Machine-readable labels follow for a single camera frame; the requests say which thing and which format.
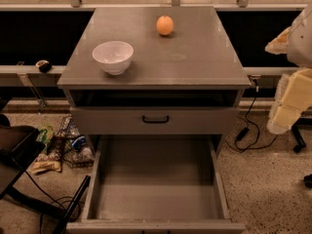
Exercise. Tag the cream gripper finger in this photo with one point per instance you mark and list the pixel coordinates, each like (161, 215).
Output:
(293, 96)
(279, 45)

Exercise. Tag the orange fruit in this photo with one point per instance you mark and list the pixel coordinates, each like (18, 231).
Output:
(165, 25)

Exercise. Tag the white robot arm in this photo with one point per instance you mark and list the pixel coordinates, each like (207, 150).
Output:
(299, 49)

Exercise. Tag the grey drawer cabinet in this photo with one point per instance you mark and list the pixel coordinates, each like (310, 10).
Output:
(195, 67)

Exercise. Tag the open grey lower drawer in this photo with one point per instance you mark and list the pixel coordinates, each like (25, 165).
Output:
(155, 185)

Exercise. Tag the closed grey upper drawer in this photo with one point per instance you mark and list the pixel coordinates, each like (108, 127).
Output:
(129, 121)

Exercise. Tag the black stand base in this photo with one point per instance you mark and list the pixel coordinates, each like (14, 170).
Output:
(300, 143)

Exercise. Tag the white ceramic bowl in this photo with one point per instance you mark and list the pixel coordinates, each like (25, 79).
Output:
(113, 57)

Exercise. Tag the black tape measure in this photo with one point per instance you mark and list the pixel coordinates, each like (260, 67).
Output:
(43, 65)

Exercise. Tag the green snack bag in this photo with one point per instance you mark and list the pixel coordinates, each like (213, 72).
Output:
(46, 134)

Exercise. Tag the yellow snack bag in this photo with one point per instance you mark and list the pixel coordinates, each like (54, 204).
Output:
(44, 163)

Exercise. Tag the black chair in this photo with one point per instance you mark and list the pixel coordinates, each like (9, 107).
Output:
(18, 148)

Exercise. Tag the black drawer handle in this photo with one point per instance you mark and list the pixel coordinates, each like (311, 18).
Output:
(155, 120)

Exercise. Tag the grey metal rail frame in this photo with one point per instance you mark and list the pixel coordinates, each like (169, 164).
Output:
(32, 30)

